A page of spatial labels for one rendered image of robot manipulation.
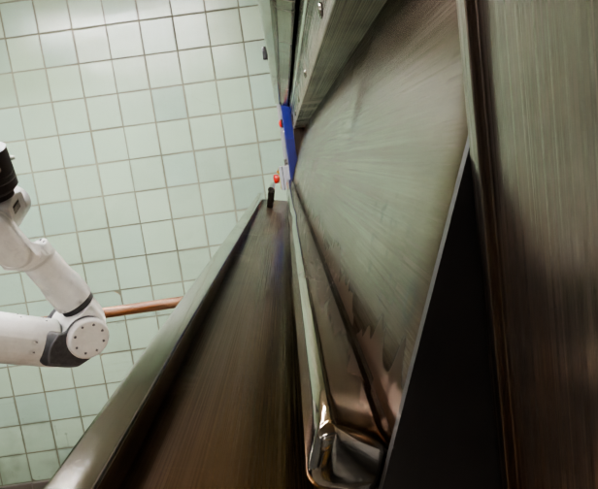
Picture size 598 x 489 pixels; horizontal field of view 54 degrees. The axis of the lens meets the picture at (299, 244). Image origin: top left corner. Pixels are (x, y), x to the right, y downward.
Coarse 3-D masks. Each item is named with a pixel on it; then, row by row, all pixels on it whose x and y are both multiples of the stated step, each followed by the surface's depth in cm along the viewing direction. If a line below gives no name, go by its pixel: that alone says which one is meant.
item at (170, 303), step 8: (128, 304) 163; (136, 304) 162; (144, 304) 162; (152, 304) 162; (160, 304) 162; (168, 304) 162; (176, 304) 162; (104, 312) 161; (112, 312) 161; (120, 312) 162; (128, 312) 162; (136, 312) 162
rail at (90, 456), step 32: (224, 256) 68; (192, 288) 51; (192, 320) 41; (160, 352) 34; (128, 384) 29; (160, 384) 30; (96, 416) 26; (128, 416) 26; (96, 448) 23; (128, 448) 24; (64, 480) 20; (96, 480) 21
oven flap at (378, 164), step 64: (448, 0) 20; (384, 64) 33; (448, 64) 18; (320, 128) 87; (384, 128) 28; (448, 128) 16; (320, 192) 60; (384, 192) 24; (448, 192) 15; (320, 256) 45; (384, 256) 22; (320, 320) 25; (384, 320) 20; (320, 384) 18; (384, 384) 17; (320, 448) 15; (384, 448) 15
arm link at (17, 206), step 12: (0, 180) 96; (12, 180) 98; (0, 192) 96; (12, 192) 100; (24, 192) 106; (0, 204) 98; (12, 204) 99; (24, 204) 104; (12, 216) 99; (24, 216) 105
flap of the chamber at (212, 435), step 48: (288, 240) 100; (240, 288) 61; (288, 288) 63; (240, 336) 45; (288, 336) 46; (192, 384) 35; (240, 384) 35; (288, 384) 36; (192, 432) 29; (240, 432) 29; (288, 432) 30; (144, 480) 24; (192, 480) 25; (240, 480) 25; (288, 480) 25
